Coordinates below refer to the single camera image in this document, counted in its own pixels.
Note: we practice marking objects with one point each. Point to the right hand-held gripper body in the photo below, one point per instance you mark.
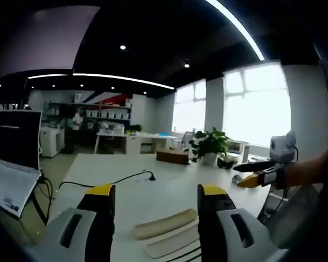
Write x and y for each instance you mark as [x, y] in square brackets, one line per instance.
[283, 148]

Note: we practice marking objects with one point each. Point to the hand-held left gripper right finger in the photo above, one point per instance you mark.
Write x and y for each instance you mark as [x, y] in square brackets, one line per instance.
[224, 237]

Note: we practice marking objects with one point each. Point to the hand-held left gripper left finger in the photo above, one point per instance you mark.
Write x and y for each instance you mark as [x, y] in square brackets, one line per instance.
[79, 234]

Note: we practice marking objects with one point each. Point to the beige cutlery case lid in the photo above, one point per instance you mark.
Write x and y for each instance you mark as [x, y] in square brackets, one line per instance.
[177, 243]

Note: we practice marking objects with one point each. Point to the beige cloth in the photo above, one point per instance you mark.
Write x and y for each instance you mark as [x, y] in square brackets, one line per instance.
[164, 223]

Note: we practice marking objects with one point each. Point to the small white object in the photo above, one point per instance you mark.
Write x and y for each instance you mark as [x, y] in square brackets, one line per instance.
[237, 178]

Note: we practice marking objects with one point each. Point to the white appliance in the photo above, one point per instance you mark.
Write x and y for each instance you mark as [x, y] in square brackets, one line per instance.
[237, 150]

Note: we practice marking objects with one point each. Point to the small black object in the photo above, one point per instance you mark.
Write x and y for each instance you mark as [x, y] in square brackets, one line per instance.
[225, 163]

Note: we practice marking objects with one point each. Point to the large window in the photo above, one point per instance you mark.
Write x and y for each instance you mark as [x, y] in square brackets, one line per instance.
[257, 109]

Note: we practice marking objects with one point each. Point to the potted green plant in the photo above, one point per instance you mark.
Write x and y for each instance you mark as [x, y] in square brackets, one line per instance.
[210, 144]

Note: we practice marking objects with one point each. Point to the office chair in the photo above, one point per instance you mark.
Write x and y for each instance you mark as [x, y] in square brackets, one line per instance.
[187, 139]

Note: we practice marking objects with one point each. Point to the brown tissue box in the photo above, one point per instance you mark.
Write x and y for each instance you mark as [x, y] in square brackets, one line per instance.
[172, 157]

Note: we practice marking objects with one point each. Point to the narrow window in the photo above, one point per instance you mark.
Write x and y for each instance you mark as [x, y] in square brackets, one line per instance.
[190, 107]

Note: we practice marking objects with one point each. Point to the white laptop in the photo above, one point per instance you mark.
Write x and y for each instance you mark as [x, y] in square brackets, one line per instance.
[13, 163]

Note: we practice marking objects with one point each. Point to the white cabinet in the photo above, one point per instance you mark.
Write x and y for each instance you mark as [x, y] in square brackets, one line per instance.
[51, 140]

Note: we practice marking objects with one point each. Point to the white office desk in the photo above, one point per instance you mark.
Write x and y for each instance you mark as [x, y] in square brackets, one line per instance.
[136, 140]

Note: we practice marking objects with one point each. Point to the small green plant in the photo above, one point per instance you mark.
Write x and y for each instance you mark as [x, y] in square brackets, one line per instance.
[134, 128]

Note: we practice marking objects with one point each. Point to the round ceiling spotlight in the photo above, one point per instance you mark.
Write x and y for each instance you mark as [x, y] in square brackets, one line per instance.
[122, 47]
[186, 65]

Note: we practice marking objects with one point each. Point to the storage shelf with white bins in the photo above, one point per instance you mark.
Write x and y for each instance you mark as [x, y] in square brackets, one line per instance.
[98, 112]

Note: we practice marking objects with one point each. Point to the curved ceiling light strip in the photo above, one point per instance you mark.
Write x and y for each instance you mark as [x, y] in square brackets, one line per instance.
[240, 27]

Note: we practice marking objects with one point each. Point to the long straight ceiling light strip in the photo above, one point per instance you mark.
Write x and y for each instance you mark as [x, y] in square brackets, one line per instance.
[104, 76]

